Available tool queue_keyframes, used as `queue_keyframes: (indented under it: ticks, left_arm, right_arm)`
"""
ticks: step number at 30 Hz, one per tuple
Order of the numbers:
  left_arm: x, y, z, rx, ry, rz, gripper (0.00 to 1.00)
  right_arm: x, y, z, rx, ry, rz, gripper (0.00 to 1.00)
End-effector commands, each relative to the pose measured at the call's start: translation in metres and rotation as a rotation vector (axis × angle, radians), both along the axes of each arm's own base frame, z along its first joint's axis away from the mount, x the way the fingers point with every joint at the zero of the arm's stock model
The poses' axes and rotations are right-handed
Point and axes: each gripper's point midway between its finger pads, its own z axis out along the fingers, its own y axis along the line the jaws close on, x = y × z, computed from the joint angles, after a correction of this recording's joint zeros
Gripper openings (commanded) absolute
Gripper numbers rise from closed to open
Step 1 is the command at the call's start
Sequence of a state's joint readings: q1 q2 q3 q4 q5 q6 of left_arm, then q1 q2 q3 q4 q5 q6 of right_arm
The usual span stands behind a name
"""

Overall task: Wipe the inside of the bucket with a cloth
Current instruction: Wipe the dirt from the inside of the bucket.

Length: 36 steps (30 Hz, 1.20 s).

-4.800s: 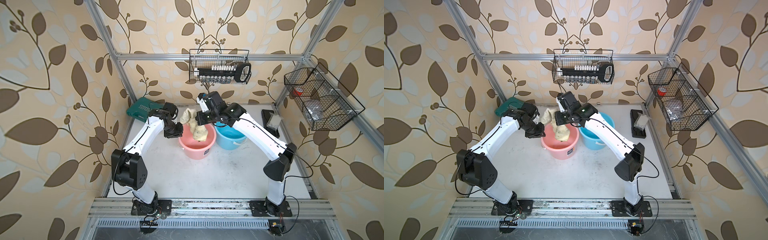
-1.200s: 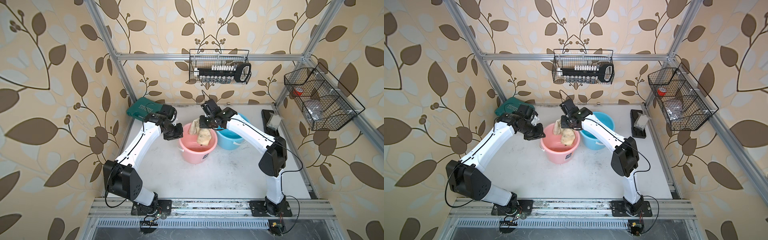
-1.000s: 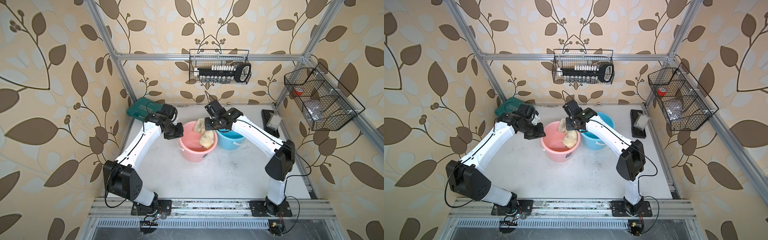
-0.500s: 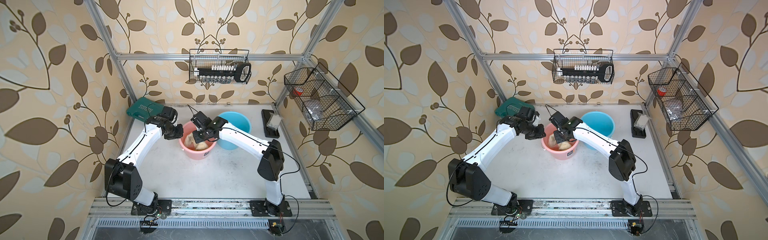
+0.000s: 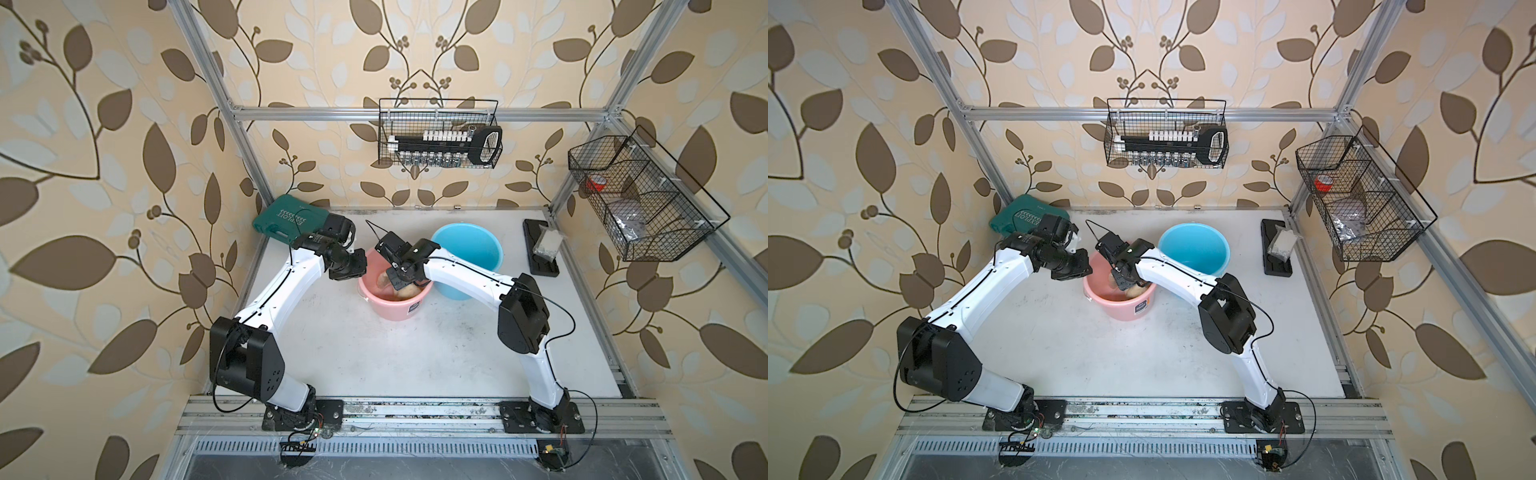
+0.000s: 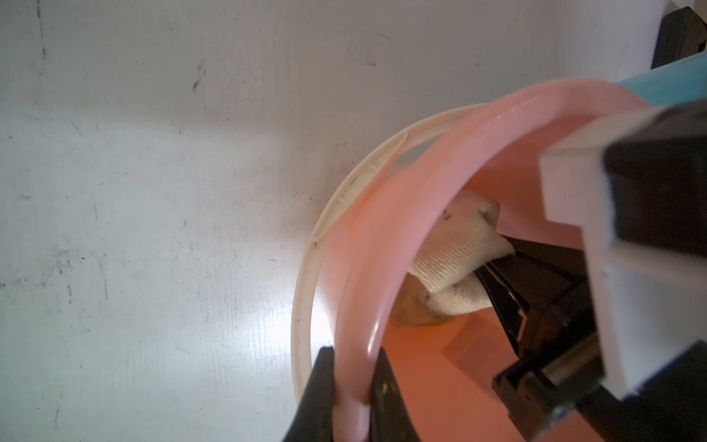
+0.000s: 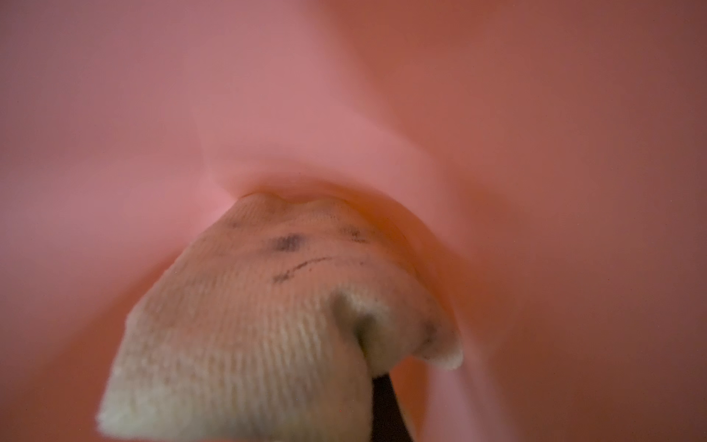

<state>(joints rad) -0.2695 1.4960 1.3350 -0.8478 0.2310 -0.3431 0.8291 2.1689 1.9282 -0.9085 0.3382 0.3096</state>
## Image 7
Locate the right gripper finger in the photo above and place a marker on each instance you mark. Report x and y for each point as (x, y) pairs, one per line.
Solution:
(388, 424)

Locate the yellow cloth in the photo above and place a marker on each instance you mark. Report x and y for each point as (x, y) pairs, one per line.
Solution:
(273, 326)

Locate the pink plastic bucket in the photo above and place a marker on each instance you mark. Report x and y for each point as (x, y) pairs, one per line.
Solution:
(557, 149)

